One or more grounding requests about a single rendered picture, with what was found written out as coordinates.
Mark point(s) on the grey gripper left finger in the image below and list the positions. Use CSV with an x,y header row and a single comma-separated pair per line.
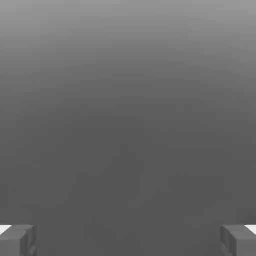
x,y
14,240

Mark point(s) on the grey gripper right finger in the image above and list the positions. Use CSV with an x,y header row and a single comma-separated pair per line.
x,y
240,240

